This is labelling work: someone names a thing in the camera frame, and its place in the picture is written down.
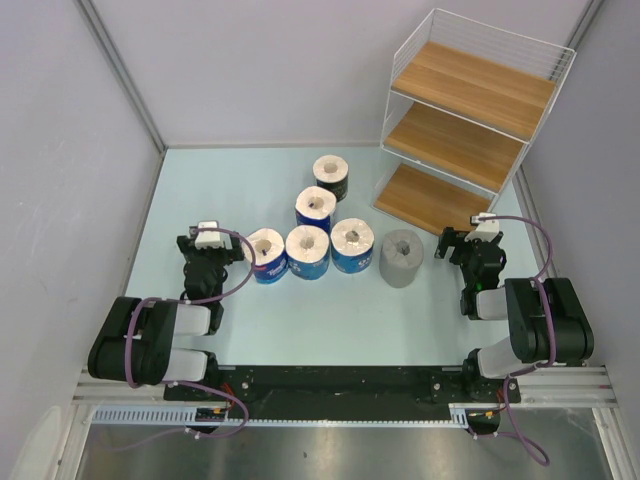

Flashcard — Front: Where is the grey paper roll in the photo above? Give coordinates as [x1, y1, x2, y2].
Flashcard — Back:
[379, 229, 424, 289]

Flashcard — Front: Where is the blue monster paper roll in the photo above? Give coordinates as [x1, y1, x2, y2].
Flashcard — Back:
[330, 218, 375, 274]

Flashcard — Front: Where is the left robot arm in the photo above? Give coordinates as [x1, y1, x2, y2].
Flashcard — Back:
[87, 222, 255, 400]

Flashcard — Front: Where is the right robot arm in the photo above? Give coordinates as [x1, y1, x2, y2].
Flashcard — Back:
[434, 226, 595, 402]

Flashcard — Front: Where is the black wrapped paper roll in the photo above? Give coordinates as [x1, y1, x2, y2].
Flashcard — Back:
[312, 155, 349, 202]

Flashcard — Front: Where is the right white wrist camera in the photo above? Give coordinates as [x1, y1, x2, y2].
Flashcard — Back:
[464, 212, 501, 242]

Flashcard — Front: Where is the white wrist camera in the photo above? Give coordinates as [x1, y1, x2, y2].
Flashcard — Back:
[194, 221, 225, 250]
[464, 212, 501, 242]

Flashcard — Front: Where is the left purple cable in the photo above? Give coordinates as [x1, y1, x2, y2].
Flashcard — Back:
[99, 227, 259, 451]

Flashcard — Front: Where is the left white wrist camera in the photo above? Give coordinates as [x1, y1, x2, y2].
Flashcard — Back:
[194, 221, 225, 250]

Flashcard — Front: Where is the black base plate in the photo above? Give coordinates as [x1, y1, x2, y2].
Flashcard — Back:
[163, 363, 522, 435]

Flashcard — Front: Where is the white wire wooden shelf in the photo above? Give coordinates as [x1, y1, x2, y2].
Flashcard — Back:
[373, 8, 576, 234]

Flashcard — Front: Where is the white slotted cable duct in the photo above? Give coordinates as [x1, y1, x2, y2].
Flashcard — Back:
[93, 405, 468, 428]

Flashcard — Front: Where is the aluminium rail frame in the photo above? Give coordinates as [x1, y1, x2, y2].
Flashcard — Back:
[72, 366, 618, 409]

